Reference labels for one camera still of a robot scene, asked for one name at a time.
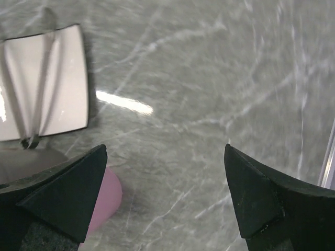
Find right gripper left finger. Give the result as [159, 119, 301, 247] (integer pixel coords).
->
[1, 144, 107, 250]

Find metal tongs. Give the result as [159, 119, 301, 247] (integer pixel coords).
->
[1, 7, 57, 149]

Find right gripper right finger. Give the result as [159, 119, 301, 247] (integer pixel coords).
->
[224, 144, 334, 250]

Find pink cylindrical container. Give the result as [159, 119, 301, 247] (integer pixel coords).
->
[85, 167, 122, 239]

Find aluminium rail frame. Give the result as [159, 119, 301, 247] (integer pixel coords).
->
[318, 123, 334, 190]

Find grey lid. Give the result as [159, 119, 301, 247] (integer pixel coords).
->
[1, 149, 68, 188]

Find white square plate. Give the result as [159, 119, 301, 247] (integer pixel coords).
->
[1, 24, 88, 141]

